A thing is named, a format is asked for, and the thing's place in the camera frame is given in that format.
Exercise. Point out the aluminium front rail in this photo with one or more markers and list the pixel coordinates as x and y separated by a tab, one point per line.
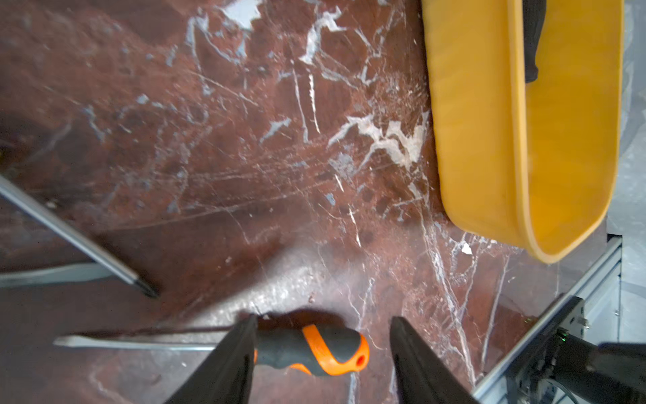
601	289

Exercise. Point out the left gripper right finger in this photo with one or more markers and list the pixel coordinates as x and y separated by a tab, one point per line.
420	375

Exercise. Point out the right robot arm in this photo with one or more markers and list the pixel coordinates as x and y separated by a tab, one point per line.
604	373

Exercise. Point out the green black handle screwdriver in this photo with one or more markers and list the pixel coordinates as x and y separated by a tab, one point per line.
534	13

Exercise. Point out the orange black stubby screwdriver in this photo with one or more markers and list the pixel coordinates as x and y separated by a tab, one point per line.
315	350

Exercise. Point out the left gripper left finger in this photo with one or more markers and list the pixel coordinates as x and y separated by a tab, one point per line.
226	374

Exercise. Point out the yellow plastic storage box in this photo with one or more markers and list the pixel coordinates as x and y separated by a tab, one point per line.
533	165

